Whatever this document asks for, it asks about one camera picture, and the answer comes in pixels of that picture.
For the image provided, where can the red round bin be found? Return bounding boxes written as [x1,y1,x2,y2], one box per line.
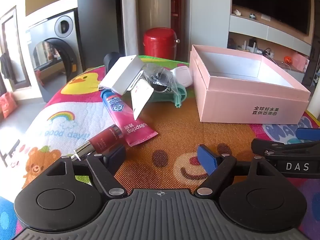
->
[143,27,181,60]

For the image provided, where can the clear bag with black part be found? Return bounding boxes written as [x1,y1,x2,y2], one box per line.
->
[141,64,175,98]

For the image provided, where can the red cosmetic bottle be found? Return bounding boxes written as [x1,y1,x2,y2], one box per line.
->
[71,124,124,160]

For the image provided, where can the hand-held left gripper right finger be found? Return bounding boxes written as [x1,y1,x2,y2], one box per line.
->
[196,144,277,198]

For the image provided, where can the white paper card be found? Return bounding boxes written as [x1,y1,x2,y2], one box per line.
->
[130,79,154,121]

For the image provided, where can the black cylindrical object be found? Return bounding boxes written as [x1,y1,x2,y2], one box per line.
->
[103,52,123,73]

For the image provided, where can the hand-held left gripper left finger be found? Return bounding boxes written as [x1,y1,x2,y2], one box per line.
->
[46,144,128,198]

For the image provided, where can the dark grey tall cabinet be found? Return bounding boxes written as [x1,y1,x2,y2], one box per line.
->
[76,0,125,68]

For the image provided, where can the white tv cabinet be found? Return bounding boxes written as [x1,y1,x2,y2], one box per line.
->
[226,4,320,80]

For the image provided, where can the colourful printed mat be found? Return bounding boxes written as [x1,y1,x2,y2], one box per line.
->
[0,55,320,240]

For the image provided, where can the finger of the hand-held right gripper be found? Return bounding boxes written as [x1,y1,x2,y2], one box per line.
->
[295,127,320,142]
[251,138,320,161]

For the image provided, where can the brown window frame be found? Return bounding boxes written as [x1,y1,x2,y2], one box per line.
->
[0,5,28,89]

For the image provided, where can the grey washing machine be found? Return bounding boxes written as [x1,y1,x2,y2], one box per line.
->
[25,10,85,103]

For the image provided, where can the teal tape dispenser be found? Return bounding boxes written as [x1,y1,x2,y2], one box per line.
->
[150,81,188,109]

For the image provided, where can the dark hanging clothes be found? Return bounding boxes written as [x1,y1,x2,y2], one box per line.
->
[0,53,15,80]

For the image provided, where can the black television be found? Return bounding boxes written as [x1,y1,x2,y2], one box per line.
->
[231,0,314,34]

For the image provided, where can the pink tube with blue cap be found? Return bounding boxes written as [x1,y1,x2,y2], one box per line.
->
[101,89,158,147]

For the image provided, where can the orange bag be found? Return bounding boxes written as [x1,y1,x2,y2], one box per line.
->
[0,92,18,119]

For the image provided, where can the white earbud case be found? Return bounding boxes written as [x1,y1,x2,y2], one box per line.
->
[170,66,193,88]

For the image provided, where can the pink cardboard box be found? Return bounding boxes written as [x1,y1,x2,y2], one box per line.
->
[189,44,311,125]

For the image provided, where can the small white box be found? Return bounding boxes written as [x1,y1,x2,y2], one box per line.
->
[99,55,145,96]

